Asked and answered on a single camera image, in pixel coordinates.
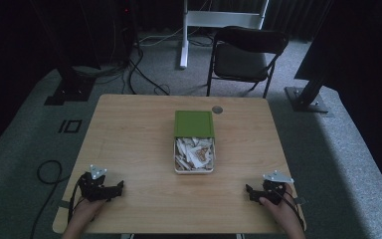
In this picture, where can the grey table edge bracket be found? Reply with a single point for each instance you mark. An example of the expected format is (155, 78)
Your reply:
(300, 200)
(63, 204)

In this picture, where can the black stand with grey base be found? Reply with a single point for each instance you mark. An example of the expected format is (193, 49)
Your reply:
(306, 99)

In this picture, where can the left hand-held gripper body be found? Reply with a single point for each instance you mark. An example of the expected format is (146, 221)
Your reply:
(93, 190)

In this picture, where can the black folding chair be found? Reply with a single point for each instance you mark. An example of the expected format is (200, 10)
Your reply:
(242, 59)

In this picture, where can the dark tower with red light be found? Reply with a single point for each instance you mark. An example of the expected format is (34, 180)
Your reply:
(126, 30)

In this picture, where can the green box lid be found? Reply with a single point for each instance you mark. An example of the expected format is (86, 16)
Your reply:
(194, 124)

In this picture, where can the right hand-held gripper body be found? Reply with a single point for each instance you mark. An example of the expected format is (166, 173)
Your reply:
(273, 191)

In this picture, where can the person's left hand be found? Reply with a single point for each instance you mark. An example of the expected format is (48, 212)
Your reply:
(85, 212)

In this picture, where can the grey round table grommet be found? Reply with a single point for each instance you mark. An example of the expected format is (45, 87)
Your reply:
(217, 110)

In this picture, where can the crumpled white contents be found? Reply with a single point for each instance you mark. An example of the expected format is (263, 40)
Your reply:
(194, 154)

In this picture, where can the black stand with square base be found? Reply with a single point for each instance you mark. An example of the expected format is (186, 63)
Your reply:
(69, 89)

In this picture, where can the person's right hand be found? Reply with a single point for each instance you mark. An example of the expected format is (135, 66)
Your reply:
(285, 210)

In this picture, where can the white metal desk frame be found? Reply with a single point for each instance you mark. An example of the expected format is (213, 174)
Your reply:
(212, 19)

